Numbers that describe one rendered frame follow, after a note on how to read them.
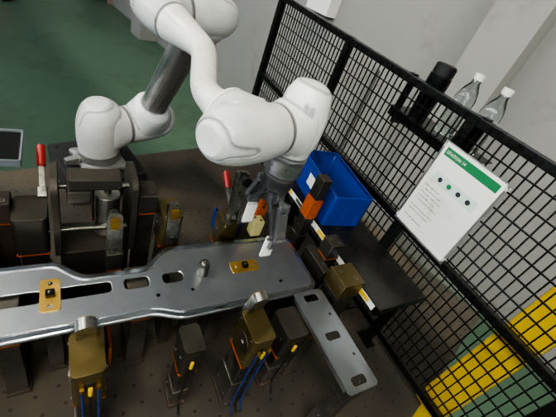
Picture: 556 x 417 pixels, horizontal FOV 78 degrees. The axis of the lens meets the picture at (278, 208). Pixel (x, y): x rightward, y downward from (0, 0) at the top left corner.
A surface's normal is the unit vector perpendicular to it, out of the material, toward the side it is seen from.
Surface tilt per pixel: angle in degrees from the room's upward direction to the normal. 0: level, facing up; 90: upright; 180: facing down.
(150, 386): 0
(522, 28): 90
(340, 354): 0
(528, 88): 90
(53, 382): 0
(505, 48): 90
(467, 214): 90
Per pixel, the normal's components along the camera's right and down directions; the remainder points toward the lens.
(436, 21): -0.70, 0.22
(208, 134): -0.54, 0.38
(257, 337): 0.32, -0.75
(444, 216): -0.85, 0.04
